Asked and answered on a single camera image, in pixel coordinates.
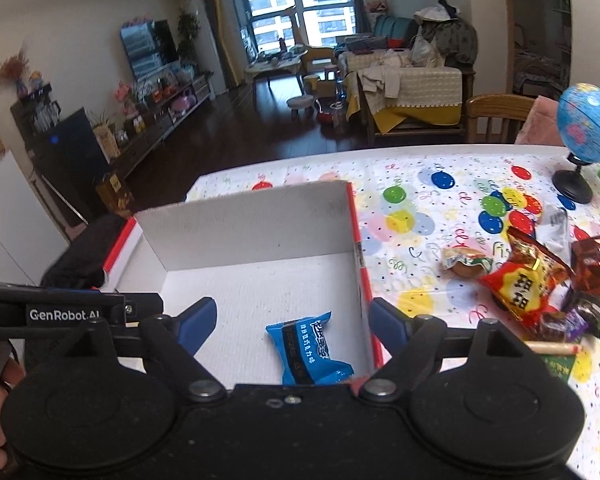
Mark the green snack packet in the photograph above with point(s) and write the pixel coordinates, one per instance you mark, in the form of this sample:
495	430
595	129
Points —
559	366

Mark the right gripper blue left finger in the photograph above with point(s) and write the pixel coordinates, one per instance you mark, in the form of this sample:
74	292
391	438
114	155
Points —
193	326

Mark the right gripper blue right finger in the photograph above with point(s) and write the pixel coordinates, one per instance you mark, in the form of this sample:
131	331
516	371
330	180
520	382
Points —
389	325

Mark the white cabinet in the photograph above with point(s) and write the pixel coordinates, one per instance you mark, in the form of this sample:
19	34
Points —
30	242

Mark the sofa with cream cover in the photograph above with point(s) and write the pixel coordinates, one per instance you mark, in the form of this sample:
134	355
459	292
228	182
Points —
391	96

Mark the colourful balloon tablecloth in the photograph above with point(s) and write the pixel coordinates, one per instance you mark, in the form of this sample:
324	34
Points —
411	206

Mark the wooden dining chair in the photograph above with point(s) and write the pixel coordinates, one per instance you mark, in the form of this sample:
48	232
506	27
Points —
504	113

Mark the red yellow snack packet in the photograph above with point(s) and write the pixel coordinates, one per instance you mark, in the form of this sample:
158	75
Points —
524	282

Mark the red white cardboard box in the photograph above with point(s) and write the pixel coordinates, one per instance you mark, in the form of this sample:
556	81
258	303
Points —
264	257

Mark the blue chocolate snack packet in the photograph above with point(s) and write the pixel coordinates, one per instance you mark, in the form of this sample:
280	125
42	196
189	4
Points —
303	350

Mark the white coffee table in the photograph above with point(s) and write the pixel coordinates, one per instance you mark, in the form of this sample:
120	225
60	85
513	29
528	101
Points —
272	68

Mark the purple candy packet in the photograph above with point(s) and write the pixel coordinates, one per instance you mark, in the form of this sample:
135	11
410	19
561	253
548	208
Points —
581	317

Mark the small round stool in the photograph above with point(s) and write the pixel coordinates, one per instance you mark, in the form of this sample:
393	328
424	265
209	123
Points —
298	104

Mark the silver white snack packet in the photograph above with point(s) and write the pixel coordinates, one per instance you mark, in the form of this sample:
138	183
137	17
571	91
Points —
552	231

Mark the blue desk globe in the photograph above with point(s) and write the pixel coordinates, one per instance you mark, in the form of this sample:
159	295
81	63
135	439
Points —
578	124

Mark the dark wooden tv console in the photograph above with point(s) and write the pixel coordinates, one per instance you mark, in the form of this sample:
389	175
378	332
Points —
157	117

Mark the small burger snack packet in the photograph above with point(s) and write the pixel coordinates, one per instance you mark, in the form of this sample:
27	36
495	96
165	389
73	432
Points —
466	262

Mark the black chair back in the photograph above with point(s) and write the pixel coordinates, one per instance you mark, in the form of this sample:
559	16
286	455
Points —
81	266

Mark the wall mounted television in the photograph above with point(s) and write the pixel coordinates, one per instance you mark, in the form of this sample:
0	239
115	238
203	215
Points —
149	47

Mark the dark red snack packet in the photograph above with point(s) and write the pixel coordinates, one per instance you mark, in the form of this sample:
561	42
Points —
585	259

